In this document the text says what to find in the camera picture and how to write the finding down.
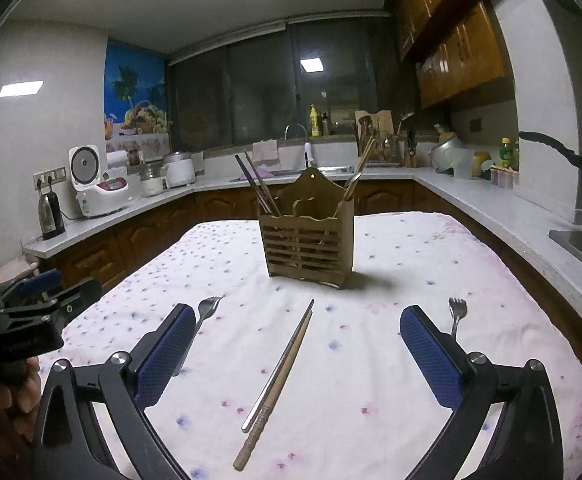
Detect large metal spoon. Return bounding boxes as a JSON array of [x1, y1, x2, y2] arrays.
[[342, 172, 365, 202]]

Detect stainless gas stove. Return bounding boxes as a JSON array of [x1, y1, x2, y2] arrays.
[[548, 227, 582, 286]]

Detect steel basin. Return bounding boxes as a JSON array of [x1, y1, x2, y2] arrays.
[[430, 135, 467, 173]]

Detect brown wooden chopstick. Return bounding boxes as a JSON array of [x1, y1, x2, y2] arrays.
[[233, 310, 314, 471]]

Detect wooden base cabinets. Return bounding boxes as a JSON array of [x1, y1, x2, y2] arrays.
[[36, 180, 582, 411]]

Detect black wok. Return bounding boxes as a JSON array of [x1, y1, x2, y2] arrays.
[[518, 131, 582, 211]]

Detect wooden cutting board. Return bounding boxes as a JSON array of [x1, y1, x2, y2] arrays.
[[355, 109, 394, 143]]

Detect stainless sink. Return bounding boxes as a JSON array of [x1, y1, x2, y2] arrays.
[[230, 166, 357, 183]]

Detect person's left hand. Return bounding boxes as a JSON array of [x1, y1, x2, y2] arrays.
[[0, 357, 42, 466]]

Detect dark kitchen window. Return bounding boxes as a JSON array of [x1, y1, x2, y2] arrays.
[[168, 20, 422, 151]]

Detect wooden slatted utensil holder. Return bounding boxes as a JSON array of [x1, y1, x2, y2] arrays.
[[257, 167, 356, 291]]

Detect white rice cooker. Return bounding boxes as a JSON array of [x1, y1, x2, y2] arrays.
[[69, 145, 130, 219]]

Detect bamboo chopstick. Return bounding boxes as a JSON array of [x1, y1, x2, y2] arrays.
[[352, 139, 372, 176], [356, 136, 377, 175]]

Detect small metal fork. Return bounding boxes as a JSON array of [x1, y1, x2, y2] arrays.
[[448, 297, 468, 341]]

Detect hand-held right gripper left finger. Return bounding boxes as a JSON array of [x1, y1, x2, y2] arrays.
[[32, 302, 198, 480]]

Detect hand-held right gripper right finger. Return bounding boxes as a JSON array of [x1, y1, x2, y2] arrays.
[[399, 304, 564, 480]]

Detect metal chopstick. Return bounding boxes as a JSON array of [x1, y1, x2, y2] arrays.
[[241, 299, 316, 433]]

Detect wooden upper cabinets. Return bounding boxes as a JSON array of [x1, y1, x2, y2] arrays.
[[386, 0, 514, 108]]

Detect glass jar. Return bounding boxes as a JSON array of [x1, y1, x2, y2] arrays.
[[140, 164, 166, 197]]

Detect tropical fruit wall poster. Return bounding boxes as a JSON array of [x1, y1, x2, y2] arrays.
[[103, 40, 172, 151]]

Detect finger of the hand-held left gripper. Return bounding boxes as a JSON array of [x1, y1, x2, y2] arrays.
[[0, 268, 65, 306], [0, 278, 103, 327]]

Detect large metal fork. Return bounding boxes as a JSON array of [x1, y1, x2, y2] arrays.
[[172, 296, 226, 377]]

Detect white electric pot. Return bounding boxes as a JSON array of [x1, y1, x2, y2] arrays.
[[162, 151, 198, 189]]

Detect dark brown chopstick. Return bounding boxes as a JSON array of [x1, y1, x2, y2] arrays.
[[243, 152, 281, 217], [234, 155, 273, 217]]

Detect grey kitchen countertop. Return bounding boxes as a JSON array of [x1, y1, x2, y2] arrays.
[[21, 165, 582, 356]]

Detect steel electric kettle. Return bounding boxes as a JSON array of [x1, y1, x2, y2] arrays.
[[38, 191, 66, 241]]

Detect translucent plastic container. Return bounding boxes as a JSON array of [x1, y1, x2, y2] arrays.
[[452, 149, 475, 180]]

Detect wall power outlet strip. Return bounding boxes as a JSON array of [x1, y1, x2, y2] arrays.
[[33, 166, 66, 186]]

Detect hanging dish cloth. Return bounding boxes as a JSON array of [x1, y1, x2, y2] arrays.
[[252, 140, 279, 166]]

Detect white floral tablecloth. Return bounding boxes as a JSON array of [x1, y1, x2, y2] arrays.
[[63, 211, 582, 480]]

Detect chrome sink faucet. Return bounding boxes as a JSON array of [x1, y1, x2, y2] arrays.
[[284, 123, 317, 168]]

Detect knife block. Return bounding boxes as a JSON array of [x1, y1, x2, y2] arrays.
[[403, 130, 420, 168]]

